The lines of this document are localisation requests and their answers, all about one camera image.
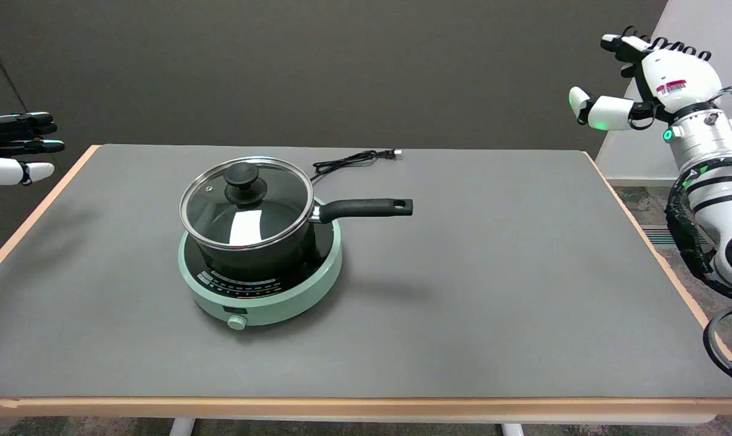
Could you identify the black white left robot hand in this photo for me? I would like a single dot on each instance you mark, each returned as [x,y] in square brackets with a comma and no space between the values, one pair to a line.
[5,171]

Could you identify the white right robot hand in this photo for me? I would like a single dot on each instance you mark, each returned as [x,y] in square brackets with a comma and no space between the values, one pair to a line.
[681,75]

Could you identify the glass pot lid black knob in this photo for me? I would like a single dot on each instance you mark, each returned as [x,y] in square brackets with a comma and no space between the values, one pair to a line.
[269,203]

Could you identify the white partition panel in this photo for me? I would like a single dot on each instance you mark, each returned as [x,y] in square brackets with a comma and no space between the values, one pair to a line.
[638,157]

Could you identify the striped floor grille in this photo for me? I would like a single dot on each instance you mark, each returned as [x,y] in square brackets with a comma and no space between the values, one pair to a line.
[660,236]

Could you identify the grey table mat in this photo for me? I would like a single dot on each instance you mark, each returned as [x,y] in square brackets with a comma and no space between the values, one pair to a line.
[493,303]

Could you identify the mint green induction cooker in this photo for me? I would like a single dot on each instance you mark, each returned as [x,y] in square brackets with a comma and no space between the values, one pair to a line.
[281,303]

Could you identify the white table leg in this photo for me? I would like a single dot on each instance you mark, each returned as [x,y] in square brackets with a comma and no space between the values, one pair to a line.
[182,427]
[512,430]

